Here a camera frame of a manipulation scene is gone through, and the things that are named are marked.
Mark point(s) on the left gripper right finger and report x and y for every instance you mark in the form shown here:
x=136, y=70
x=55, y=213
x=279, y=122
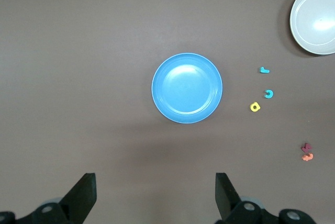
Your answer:
x=230, y=208

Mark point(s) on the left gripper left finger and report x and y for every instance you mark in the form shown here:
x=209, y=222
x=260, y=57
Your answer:
x=78, y=203

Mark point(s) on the teal foam letter c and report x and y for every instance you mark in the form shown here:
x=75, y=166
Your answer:
x=271, y=94

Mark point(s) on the teal foam letter r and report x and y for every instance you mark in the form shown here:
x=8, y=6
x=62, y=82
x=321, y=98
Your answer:
x=265, y=71

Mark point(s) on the orange foam letter t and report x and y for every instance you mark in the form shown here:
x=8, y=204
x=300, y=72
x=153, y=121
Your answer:
x=307, y=157

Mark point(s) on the maroon foam letter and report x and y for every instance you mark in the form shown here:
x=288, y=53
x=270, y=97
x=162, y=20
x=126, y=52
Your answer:
x=306, y=147

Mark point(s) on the blue plate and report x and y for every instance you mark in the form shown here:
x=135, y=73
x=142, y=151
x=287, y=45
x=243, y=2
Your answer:
x=187, y=88

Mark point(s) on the brown table cover sheet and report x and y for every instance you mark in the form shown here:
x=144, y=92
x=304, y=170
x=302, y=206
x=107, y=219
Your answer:
x=78, y=51

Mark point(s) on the beige plate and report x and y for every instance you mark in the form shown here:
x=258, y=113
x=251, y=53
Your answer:
x=314, y=17

